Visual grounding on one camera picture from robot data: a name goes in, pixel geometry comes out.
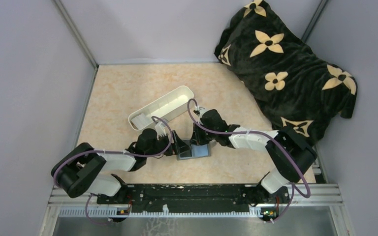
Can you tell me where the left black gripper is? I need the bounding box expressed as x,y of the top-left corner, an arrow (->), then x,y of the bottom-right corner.
145,130 -> 192,157

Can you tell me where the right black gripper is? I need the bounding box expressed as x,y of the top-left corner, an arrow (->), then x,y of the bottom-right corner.
189,120 -> 218,146

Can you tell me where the dark credit card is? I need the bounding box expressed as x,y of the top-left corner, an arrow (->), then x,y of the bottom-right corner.
177,140 -> 192,160

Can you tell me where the white plastic tray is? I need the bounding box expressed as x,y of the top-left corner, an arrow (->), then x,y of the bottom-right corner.
128,86 -> 194,131

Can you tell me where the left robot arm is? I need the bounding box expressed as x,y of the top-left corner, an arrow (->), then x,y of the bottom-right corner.
51,128 -> 191,204

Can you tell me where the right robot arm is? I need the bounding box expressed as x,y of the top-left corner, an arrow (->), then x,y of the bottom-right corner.
189,107 -> 317,203

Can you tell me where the stack of white cards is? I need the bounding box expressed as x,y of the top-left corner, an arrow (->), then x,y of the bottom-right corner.
129,113 -> 153,130

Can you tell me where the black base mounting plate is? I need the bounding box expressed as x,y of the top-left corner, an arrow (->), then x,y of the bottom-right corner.
97,184 -> 290,213

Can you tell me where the black floral blanket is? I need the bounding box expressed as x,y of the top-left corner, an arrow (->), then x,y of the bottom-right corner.
214,0 -> 357,146

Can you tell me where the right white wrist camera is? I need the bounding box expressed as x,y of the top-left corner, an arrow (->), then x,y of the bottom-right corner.
193,106 -> 208,118

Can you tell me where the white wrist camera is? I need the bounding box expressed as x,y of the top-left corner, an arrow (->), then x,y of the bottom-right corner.
155,121 -> 172,139
193,106 -> 208,118

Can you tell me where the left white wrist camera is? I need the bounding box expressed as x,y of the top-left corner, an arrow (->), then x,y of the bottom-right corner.
155,121 -> 172,139

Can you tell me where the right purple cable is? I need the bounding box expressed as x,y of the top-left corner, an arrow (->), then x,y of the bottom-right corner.
187,98 -> 311,224

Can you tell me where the purple cable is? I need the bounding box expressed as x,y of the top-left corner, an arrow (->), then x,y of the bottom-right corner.
52,116 -> 175,226
187,98 -> 311,224

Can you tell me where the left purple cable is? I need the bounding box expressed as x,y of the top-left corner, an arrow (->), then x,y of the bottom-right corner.
52,116 -> 175,226

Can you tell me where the aluminium frame rail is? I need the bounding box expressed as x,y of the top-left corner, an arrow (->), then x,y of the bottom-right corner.
48,184 -> 343,218

